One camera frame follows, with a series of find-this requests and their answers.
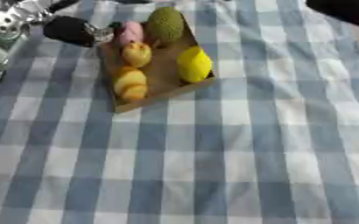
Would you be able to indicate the pink toy fruit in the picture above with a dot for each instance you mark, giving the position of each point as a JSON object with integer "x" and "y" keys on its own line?
{"x": 131, "y": 32}

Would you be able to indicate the small orange toy fruit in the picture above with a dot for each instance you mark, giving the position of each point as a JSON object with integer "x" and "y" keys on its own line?
{"x": 136, "y": 54}

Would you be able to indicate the orange toy bread roll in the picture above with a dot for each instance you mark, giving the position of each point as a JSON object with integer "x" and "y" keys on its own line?
{"x": 130, "y": 83}

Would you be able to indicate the tan cardboard box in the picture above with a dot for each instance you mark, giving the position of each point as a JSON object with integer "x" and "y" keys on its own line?
{"x": 162, "y": 68}

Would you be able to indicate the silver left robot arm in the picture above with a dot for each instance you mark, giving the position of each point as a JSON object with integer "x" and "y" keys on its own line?
{"x": 6, "y": 23}

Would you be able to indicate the yellow toy lemon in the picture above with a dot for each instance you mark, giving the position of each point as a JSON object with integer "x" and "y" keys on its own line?
{"x": 194, "y": 64}

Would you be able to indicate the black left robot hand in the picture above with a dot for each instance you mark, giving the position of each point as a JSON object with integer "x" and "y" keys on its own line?
{"x": 70, "y": 30}

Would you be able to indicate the green bumpy toy fruit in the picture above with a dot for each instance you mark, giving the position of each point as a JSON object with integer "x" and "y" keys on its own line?
{"x": 166, "y": 24}

